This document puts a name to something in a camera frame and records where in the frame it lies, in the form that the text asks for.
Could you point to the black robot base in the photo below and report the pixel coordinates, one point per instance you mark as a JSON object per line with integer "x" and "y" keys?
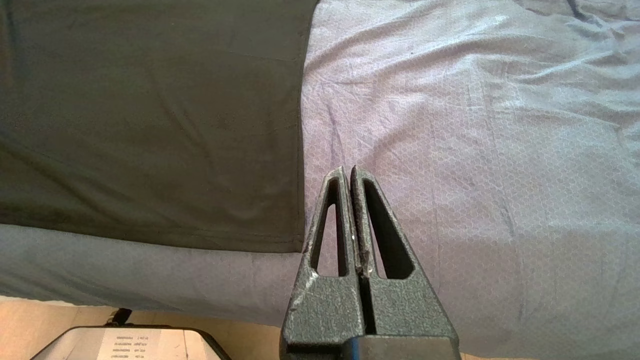
{"x": 135, "y": 345}

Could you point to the black t-shirt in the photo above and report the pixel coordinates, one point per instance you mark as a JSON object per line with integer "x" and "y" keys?
{"x": 150, "y": 125}

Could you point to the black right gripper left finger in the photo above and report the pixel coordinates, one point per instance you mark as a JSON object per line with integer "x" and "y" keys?
{"x": 325, "y": 310}

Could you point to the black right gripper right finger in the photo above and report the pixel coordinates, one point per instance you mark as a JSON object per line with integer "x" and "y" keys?
{"x": 405, "y": 310}

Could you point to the blue bed sheet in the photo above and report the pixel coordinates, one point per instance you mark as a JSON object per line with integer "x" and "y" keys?
{"x": 475, "y": 150}

